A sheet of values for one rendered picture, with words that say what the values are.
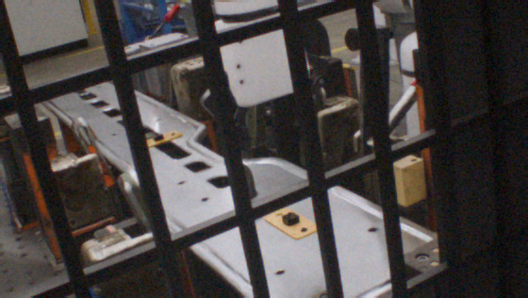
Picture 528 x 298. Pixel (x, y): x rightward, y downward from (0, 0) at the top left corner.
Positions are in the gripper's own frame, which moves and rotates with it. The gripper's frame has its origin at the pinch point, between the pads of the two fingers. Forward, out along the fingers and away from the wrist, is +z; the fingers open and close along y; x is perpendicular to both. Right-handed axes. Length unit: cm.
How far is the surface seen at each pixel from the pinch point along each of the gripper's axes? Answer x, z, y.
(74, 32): -706, 91, -141
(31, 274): -77, 42, 26
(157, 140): -45.9, 11.3, 0.3
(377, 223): 8.1, 11.9, -7.2
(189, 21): -95, 1, -30
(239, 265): 3.9, 11.9, 9.8
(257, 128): -30.8, 10.0, -12.4
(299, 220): 0.7, 11.3, -0.6
